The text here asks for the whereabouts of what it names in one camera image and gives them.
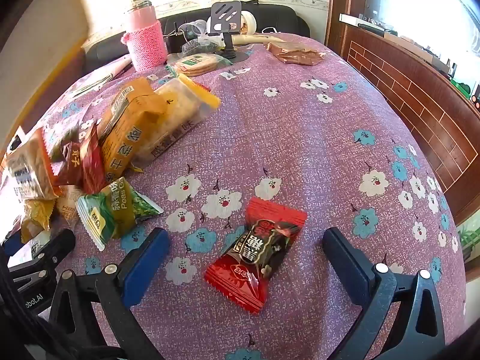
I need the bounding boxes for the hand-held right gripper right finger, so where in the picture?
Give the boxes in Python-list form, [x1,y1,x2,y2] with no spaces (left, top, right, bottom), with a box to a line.
[322,227,447,360]

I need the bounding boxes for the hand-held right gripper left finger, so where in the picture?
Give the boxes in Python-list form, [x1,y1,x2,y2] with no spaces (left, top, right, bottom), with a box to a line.
[49,227,171,360]

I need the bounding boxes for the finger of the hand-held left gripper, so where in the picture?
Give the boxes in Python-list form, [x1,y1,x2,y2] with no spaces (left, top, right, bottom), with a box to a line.
[1,232,25,257]
[7,228,77,294]

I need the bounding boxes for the red candy packet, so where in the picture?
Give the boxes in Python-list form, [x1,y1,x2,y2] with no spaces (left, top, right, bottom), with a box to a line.
[204,197,308,314]

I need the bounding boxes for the orange snack packet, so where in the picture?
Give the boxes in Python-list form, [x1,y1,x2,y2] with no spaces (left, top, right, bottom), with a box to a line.
[97,78,169,184]

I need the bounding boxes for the small yellow snack packet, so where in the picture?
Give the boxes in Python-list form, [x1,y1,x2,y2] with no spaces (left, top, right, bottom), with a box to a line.
[20,199,57,242]

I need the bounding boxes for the beige snack packet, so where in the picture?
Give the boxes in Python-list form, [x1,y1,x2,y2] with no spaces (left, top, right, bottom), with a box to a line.
[56,185,85,226]

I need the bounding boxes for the green peas packet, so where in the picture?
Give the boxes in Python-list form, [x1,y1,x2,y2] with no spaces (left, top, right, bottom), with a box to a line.
[76,177,164,252]

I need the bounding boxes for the clear packet orange edges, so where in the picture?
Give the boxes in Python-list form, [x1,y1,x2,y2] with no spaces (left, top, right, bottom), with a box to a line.
[5,127,62,200]

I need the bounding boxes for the brown red snack packet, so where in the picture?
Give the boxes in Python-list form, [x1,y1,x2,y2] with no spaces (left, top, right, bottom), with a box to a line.
[49,140,85,186]

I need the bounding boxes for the dark red snack packet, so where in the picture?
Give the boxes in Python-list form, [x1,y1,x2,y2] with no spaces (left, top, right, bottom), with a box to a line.
[80,124,107,194]

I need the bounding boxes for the green plant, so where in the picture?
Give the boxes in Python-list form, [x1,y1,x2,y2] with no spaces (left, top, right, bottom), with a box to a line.
[455,221,480,263]

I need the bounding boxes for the purple floral tablecloth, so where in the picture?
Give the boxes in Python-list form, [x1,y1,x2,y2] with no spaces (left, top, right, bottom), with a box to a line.
[0,37,467,360]

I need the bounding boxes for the clear cracker packet yellow edges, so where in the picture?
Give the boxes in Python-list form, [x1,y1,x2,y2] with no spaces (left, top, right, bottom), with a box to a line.
[131,74,222,166]

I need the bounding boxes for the wooden cabinet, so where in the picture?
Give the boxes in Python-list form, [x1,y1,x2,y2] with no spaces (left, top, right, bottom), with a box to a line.
[325,0,480,196]

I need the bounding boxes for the stack of papers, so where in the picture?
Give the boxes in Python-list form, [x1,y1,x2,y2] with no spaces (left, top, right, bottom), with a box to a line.
[67,55,134,96]

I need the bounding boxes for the round crackers pack green label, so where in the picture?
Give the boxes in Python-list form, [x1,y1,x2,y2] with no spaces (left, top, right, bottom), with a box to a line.
[167,53,234,77]

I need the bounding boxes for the brown flat packet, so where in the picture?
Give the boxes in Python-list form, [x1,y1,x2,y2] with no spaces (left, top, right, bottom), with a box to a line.
[264,39,327,67]

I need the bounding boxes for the pink bottle with knit sleeve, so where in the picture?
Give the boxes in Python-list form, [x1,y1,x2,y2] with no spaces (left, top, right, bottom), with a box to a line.
[121,0,168,73]

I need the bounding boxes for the black sofa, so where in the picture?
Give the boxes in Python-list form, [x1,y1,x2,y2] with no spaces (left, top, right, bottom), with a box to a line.
[84,5,311,76]

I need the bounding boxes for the white tape roll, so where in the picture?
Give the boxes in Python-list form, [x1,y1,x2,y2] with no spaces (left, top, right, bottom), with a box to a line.
[240,10,257,35]

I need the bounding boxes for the black phone stand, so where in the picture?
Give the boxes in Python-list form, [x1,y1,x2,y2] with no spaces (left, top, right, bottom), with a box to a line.
[205,1,250,62]

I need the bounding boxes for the beige tool handle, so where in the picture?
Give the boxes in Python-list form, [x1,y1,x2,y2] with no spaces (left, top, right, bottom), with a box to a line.
[230,34,286,47]

